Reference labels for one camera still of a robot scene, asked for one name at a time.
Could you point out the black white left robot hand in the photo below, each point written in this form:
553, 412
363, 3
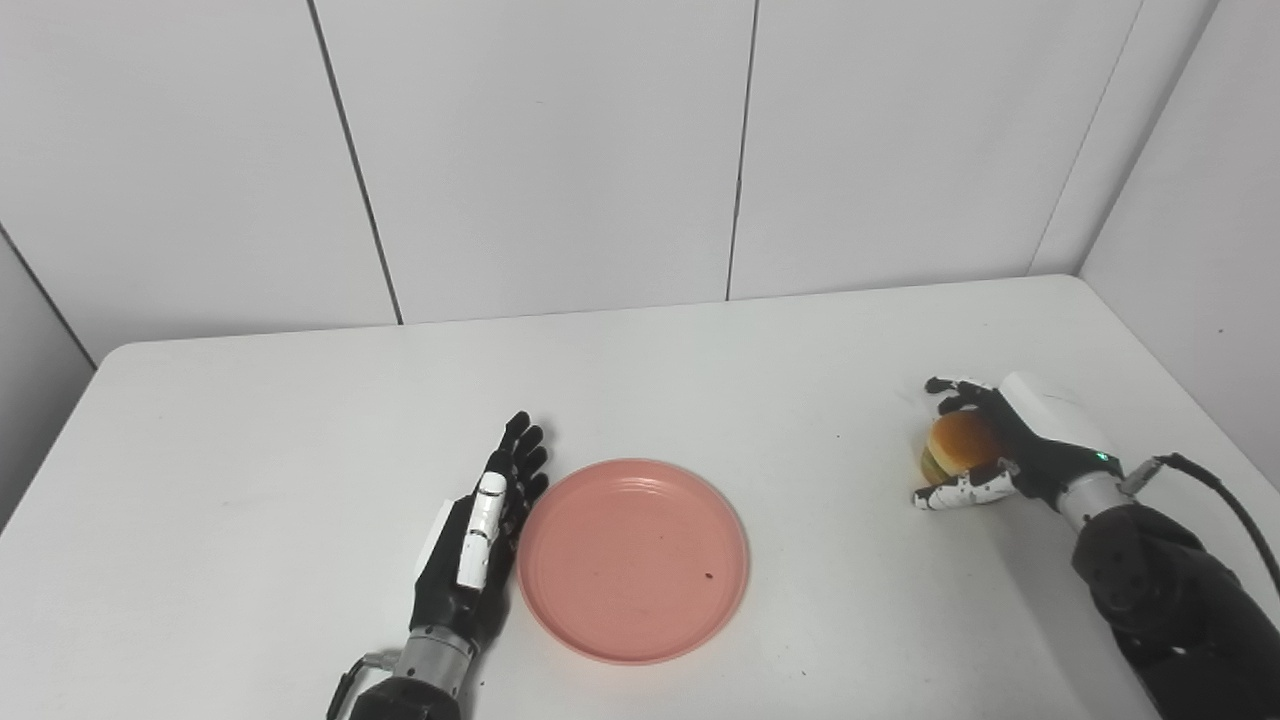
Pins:
445, 590

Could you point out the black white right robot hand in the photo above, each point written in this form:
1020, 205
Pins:
1045, 440

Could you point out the toy hamburger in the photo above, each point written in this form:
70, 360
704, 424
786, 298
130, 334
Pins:
960, 445

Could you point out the pink round plate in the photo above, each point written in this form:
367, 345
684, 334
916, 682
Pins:
630, 560

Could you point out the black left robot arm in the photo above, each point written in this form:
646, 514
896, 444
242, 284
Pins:
420, 685

